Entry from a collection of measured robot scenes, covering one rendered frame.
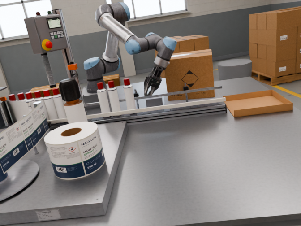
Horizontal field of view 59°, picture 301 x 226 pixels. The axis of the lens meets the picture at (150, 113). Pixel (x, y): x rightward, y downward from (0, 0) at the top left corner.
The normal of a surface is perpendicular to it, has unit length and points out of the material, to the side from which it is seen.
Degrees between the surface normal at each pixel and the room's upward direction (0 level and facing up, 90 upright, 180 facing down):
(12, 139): 90
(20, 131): 90
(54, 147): 90
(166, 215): 0
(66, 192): 0
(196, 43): 90
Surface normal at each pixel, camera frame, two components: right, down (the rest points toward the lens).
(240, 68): 0.04, 0.40
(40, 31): 0.79, 0.10
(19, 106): -0.50, 0.36
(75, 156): 0.25, 0.29
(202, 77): -0.19, 0.36
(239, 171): -0.15, -0.93
